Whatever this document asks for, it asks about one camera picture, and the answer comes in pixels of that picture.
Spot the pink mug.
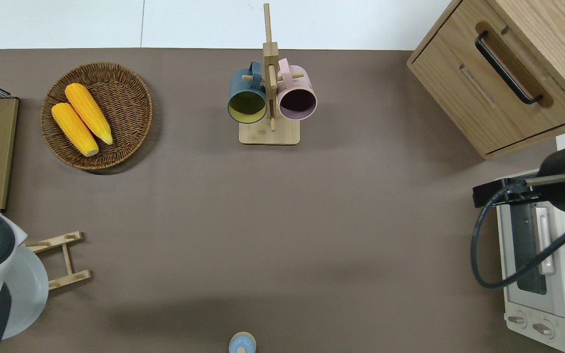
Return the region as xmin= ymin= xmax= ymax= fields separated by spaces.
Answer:
xmin=277 ymin=58 xmax=318 ymax=121

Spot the brown wicker basket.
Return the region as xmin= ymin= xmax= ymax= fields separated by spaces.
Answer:
xmin=41 ymin=62 xmax=153 ymax=171

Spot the wooden plate rack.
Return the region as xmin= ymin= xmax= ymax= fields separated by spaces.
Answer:
xmin=25 ymin=230 xmax=92 ymax=291

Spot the wooden drawer cabinet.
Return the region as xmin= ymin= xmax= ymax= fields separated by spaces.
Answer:
xmin=407 ymin=0 xmax=565 ymax=160

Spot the gray plate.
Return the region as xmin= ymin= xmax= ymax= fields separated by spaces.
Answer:
xmin=2 ymin=245 xmax=50 ymax=340

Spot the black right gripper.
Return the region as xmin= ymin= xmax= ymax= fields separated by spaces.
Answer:
xmin=473 ymin=147 xmax=565 ymax=214

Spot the yellow corn cob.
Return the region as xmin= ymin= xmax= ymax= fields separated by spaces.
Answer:
xmin=51 ymin=102 xmax=99 ymax=157
xmin=65 ymin=83 xmax=113 ymax=145

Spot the black cabinet handle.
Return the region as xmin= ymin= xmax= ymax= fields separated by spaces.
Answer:
xmin=475 ymin=31 xmax=543 ymax=105

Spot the dark blue mug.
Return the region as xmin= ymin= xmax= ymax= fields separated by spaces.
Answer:
xmin=228 ymin=61 xmax=267 ymax=124

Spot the brown table mat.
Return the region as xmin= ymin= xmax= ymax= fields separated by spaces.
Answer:
xmin=0 ymin=48 xmax=565 ymax=353

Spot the wooden mug tree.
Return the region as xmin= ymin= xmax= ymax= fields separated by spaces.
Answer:
xmin=239 ymin=3 xmax=301 ymax=146

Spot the white toaster oven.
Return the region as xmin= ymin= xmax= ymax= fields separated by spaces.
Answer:
xmin=496 ymin=169 xmax=565 ymax=353

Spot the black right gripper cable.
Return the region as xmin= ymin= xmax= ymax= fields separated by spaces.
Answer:
xmin=470 ymin=174 xmax=565 ymax=290

